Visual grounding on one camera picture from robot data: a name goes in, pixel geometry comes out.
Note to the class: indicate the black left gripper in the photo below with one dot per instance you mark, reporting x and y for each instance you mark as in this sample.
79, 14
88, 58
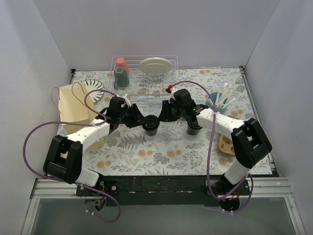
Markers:
133, 115

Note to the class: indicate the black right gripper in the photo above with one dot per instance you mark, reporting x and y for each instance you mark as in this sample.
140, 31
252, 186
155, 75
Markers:
169, 111

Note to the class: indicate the black cup lid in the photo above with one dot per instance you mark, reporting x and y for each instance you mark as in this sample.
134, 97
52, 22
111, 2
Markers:
151, 124

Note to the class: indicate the black coffee cup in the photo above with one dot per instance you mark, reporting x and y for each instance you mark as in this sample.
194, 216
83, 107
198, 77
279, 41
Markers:
151, 132

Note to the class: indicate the stack of black cups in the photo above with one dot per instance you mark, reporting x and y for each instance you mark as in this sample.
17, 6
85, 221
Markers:
193, 129

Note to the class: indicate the brown cardboard cup carriers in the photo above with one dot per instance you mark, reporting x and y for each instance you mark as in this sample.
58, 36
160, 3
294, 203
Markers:
225, 144

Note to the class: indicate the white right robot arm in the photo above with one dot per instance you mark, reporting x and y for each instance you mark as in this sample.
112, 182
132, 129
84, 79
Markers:
250, 143

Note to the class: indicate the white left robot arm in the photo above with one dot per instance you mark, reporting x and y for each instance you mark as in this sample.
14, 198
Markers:
64, 158

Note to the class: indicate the floral table mat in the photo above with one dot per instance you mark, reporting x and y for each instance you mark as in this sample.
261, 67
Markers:
172, 151

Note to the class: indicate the dark green mug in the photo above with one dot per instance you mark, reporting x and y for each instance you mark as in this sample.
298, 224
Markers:
121, 78

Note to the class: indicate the cream ceramic plate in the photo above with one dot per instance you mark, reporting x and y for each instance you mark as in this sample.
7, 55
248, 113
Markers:
155, 66

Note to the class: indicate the striped black white plate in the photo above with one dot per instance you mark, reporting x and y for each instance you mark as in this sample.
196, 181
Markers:
94, 84

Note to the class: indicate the pink cup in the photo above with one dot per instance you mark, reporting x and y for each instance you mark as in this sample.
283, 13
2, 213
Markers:
121, 62

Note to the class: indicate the blue cup holder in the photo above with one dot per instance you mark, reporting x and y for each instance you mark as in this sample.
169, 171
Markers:
212, 98

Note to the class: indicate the brown paper bag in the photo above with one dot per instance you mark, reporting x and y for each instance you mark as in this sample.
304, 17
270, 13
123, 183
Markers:
72, 108

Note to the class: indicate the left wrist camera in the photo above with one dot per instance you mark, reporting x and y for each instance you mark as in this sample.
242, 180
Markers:
126, 97

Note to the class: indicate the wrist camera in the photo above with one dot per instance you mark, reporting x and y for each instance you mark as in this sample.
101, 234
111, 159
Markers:
171, 90
126, 97

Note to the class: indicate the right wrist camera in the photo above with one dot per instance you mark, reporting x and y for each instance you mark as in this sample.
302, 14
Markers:
171, 90

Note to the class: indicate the white wire dish rack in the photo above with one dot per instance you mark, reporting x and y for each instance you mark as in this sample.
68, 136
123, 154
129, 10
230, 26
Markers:
145, 88

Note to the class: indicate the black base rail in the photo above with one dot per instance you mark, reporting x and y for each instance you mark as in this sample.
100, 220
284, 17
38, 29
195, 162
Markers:
157, 190

